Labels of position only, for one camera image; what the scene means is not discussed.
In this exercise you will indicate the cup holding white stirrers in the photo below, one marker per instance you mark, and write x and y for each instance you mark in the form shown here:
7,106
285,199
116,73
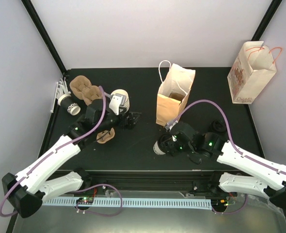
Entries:
66,102

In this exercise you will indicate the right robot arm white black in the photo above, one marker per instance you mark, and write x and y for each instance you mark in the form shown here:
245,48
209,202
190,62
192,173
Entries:
264,178

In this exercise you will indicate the right controller board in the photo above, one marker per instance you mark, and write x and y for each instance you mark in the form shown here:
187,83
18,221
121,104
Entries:
223,202

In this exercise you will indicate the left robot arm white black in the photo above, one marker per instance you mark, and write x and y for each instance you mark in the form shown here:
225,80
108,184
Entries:
30,188

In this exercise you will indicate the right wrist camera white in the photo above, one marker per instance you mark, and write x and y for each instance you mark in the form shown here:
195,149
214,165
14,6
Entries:
172,123

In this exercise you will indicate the right black frame post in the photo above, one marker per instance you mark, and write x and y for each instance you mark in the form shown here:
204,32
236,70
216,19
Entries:
273,7

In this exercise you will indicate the left black frame post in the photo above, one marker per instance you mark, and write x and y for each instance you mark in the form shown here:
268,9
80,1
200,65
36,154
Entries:
44,34

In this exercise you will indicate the pulp cup carrier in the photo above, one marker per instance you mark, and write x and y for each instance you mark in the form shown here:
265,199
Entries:
105,136
91,93
79,86

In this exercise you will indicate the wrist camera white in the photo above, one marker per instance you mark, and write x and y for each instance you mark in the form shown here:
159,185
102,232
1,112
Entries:
117,100
172,123

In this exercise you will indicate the brown paper bag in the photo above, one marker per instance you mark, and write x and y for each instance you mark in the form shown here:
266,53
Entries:
173,93

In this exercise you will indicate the bundle of white stirrers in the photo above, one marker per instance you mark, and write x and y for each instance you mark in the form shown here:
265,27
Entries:
61,91

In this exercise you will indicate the spare black cup lids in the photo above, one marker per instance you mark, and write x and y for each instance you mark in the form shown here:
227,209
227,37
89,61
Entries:
218,126

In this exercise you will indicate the black frame post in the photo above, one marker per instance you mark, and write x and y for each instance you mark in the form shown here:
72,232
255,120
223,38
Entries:
273,7
44,34

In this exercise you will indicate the left controller board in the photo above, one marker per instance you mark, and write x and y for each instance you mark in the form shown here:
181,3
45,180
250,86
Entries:
85,200

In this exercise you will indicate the rear pulp cup carrier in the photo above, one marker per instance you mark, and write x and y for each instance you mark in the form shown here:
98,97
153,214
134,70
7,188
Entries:
79,86

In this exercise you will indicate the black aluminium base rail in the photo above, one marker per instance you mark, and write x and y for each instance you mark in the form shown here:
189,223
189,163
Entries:
150,180

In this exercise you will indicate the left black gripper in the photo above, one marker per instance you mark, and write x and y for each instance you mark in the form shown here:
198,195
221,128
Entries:
131,124

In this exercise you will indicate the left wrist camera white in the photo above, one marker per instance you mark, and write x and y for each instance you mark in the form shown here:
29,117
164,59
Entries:
117,100

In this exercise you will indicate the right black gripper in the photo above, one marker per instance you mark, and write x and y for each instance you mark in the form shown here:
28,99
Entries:
173,151

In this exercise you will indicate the controller board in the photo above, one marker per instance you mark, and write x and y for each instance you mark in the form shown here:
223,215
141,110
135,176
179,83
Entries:
223,202
85,200

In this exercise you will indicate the white printed paper bag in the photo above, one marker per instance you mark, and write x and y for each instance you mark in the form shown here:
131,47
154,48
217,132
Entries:
251,71

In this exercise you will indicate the stack of paper cups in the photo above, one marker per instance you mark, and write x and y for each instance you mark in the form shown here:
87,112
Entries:
126,97

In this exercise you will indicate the white slotted cable duct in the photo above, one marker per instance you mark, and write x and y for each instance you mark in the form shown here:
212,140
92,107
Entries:
134,203

